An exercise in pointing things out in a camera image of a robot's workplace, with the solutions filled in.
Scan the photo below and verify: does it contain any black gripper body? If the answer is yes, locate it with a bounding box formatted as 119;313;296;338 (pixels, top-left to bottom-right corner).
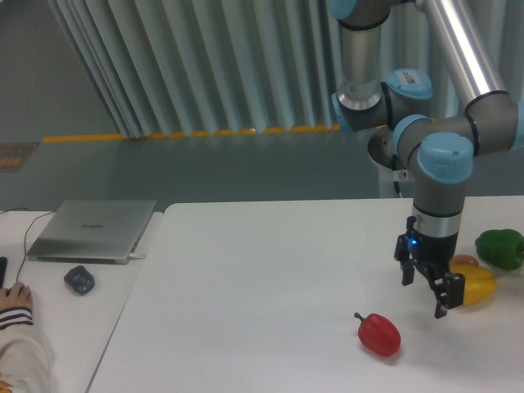
405;215;458;281

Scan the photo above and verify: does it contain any green bell pepper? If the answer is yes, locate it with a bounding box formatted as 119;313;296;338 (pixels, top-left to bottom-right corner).
475;228;523;271

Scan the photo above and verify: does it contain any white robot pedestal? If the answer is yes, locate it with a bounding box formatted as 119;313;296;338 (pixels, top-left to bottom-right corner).
368;125;415;198

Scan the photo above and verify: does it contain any small orange red pepper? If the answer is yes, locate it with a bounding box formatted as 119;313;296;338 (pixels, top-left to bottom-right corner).
449;254;480;267

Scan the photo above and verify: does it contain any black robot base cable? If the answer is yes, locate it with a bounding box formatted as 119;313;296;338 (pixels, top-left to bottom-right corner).
391;153;404;200

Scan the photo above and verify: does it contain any black phone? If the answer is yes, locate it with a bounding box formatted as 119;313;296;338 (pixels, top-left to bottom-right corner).
0;256;8;288

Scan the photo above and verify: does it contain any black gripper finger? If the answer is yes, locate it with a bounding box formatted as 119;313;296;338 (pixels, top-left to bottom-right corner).
429;272;466;318
394;234;415;286

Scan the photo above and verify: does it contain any white corrugated partition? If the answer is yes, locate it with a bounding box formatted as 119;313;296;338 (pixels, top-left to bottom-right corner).
47;0;524;138

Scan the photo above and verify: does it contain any dark grey earbuds case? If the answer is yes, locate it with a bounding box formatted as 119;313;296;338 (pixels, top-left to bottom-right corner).
64;265;96;296

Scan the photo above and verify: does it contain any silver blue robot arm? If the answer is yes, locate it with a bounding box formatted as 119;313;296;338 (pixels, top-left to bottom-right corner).
327;1;523;318

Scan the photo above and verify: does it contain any silver closed laptop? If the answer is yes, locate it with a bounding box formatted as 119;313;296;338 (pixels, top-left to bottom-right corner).
27;200;156;264

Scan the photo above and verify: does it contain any cream sleeved forearm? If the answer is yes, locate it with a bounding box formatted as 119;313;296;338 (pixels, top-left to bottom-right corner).
1;306;52;392

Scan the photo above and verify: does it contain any yellow bell pepper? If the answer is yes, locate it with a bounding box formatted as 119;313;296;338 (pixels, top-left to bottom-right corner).
450;264;497;306

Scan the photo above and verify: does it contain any person's hand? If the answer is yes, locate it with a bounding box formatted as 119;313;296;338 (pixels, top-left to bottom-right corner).
0;282;34;313

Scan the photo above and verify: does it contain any black laptop cable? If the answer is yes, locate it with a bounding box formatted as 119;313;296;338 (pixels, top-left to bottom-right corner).
0;207;56;286

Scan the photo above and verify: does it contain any white usb plug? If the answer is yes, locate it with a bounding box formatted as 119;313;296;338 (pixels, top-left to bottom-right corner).
129;254;146;261

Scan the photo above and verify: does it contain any red bell pepper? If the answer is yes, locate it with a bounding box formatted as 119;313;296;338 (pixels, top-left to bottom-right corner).
354;313;401;357

